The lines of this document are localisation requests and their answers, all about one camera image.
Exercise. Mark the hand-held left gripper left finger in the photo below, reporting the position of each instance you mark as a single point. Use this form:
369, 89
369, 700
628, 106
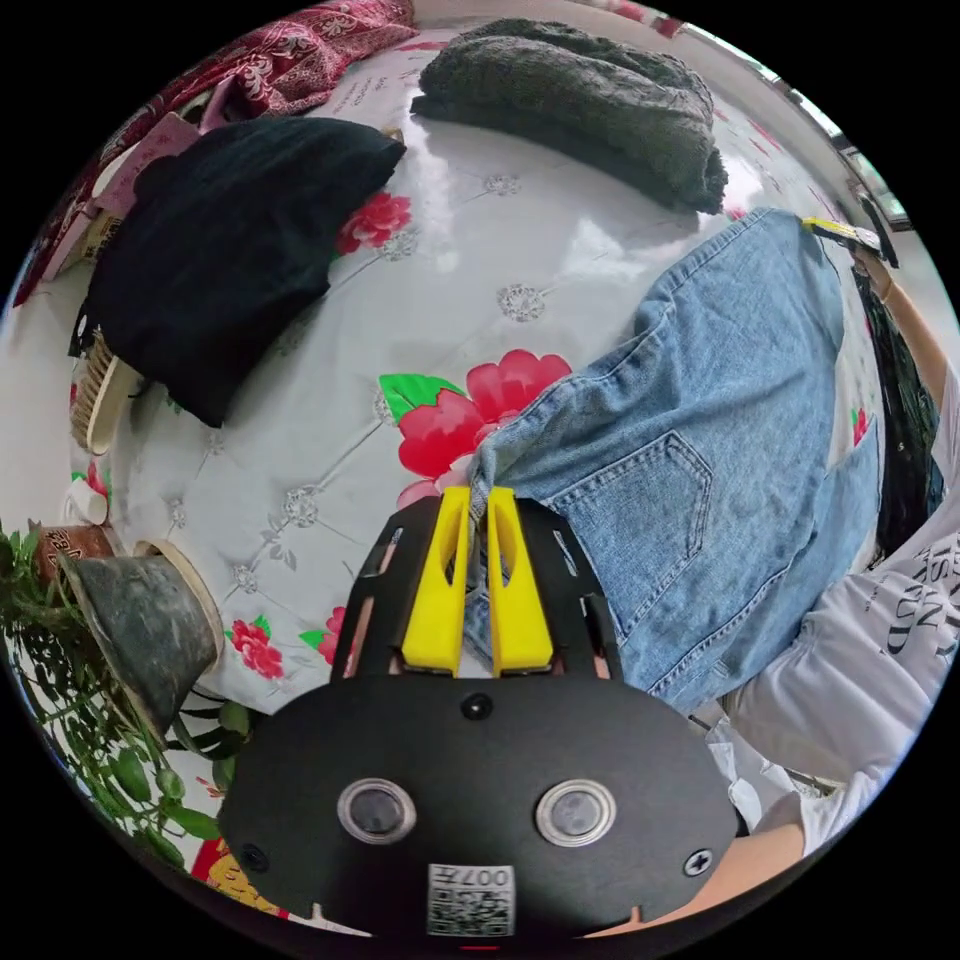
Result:
437, 600

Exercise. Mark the wooden brush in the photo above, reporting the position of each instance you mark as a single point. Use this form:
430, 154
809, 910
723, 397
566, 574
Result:
97, 397

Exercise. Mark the black knit sweater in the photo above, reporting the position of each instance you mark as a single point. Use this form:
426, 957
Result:
225, 262

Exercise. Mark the red patterned quilt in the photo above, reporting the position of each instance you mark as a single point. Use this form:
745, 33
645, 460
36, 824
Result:
285, 60

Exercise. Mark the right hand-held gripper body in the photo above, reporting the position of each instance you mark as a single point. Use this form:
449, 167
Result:
883, 232

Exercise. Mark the person's left forearm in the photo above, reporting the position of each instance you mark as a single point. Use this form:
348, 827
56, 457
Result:
750, 870

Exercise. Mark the pink carton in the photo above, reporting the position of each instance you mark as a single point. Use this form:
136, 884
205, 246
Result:
142, 169

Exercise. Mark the blue jeans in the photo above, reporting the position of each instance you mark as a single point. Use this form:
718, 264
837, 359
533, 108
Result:
697, 480

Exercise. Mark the person's right forearm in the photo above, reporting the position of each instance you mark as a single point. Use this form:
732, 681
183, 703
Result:
926, 352

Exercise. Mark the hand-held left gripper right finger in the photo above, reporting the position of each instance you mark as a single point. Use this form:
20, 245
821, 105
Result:
517, 607

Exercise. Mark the person's body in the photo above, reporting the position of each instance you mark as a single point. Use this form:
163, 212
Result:
862, 660

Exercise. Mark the person's right hand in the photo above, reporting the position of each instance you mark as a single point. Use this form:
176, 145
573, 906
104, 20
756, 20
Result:
874, 274

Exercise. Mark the potted green plant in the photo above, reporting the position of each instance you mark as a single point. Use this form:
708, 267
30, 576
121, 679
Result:
142, 622

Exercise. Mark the dark grey fleece sweater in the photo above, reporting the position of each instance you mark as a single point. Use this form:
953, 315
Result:
592, 97

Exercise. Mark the bed with floral sheet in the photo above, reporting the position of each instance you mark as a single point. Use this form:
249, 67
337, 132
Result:
465, 247

